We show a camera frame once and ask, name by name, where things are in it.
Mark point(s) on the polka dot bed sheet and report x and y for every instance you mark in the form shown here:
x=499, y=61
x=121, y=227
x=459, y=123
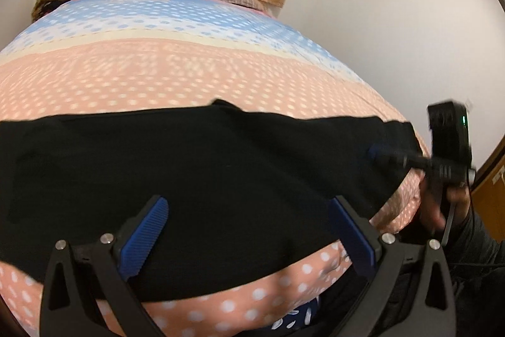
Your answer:
x=158, y=64

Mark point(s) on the person's right hand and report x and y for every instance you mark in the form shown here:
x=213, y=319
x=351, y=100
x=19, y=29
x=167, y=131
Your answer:
x=434, y=214

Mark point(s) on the brown wooden furniture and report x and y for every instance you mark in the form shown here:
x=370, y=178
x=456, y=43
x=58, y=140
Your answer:
x=491, y=195

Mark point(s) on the brown patterned bag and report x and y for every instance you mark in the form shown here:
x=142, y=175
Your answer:
x=49, y=1

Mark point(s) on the blue patterned cloth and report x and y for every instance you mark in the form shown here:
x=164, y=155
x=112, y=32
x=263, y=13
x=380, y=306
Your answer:
x=294, y=317

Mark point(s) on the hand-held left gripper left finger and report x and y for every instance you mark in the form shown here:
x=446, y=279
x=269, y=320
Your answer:
x=144, y=238

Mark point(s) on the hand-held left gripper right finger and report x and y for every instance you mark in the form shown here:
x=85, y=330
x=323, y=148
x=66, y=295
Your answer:
x=353, y=238

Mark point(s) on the black pants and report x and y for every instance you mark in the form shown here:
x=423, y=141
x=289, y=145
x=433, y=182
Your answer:
x=197, y=163

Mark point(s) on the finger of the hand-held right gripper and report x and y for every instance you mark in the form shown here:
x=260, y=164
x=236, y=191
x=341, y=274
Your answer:
x=394, y=160

